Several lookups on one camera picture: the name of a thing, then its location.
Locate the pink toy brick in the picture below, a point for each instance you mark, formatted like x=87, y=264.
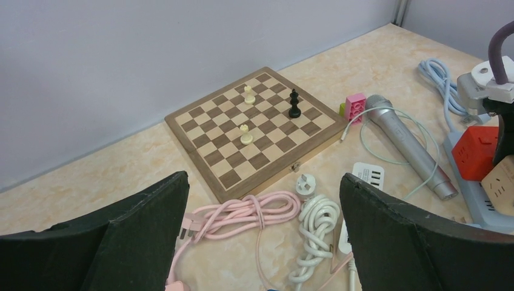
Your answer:
x=354, y=105

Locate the wooden cube socket adapter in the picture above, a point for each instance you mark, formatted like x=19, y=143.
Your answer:
x=498, y=185

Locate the silver microphone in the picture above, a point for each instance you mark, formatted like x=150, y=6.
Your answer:
x=379, y=110

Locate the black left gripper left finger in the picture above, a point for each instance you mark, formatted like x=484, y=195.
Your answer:
x=127, y=245

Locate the black chess king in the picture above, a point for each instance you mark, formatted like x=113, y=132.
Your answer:
x=295, y=111

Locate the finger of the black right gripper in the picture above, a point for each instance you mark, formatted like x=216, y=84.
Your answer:
x=504, y=112

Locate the light blue power strip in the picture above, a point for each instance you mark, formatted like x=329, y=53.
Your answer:
x=481, y=209

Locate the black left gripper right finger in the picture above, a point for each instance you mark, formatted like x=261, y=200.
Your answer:
x=399, y=246

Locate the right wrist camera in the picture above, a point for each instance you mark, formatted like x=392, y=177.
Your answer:
x=480, y=84

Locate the red cube socket adapter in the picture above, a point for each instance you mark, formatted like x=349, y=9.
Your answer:
x=474, y=152

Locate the cream chess piece far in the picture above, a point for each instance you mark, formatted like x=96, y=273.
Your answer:
x=249, y=98

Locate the cream chess piece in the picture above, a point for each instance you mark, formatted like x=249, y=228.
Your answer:
x=246, y=137
x=249, y=98

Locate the wooden chessboard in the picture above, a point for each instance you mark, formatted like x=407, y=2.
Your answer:
x=208, y=130

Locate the white power strip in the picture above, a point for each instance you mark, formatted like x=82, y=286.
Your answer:
x=373, y=175

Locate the cream chess piece near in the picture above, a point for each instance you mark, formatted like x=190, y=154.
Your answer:
x=246, y=137

